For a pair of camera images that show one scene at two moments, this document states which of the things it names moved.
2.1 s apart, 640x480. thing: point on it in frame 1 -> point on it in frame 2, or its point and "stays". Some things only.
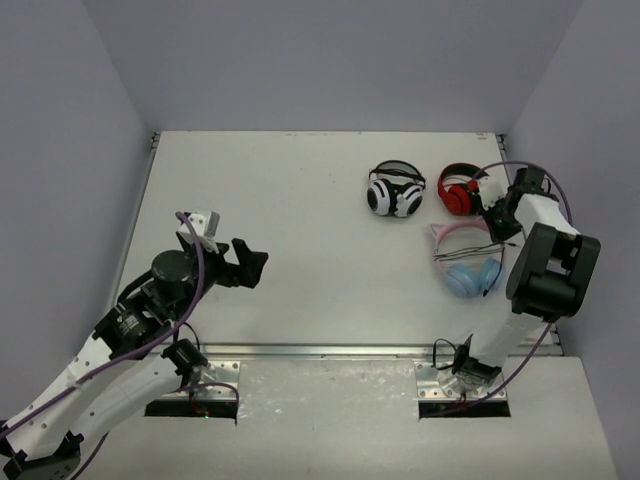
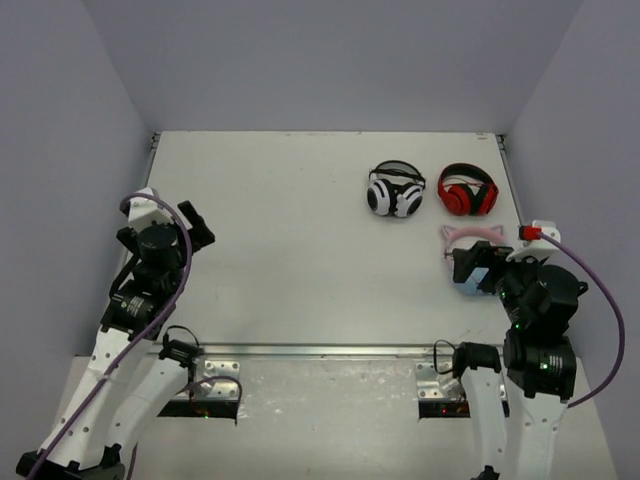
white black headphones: x=396 y=188 stays
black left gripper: x=232 y=265 -> x=198 y=228
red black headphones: x=462 y=199 stays
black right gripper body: x=501 y=222 -> x=509 y=285
